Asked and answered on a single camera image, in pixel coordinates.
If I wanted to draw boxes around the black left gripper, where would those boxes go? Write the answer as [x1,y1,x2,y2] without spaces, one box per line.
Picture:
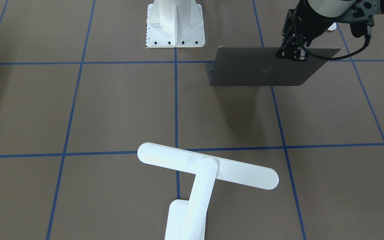
[276,0,334,61]

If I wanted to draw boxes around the grey laptop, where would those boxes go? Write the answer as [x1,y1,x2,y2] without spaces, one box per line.
[205,47,327,86]

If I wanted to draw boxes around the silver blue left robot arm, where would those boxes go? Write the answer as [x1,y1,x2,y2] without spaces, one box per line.
[276,0,384,61]

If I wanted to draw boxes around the white computer mouse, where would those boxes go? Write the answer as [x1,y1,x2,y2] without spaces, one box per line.
[327,22,337,32]

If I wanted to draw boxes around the white desk lamp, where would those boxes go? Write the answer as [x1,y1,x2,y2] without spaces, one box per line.
[137,142,279,240]

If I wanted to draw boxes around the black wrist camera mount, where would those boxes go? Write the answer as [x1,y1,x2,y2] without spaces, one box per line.
[344,0,377,38]

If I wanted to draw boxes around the white pedestal column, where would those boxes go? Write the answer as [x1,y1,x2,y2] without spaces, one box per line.
[145,0,206,48]

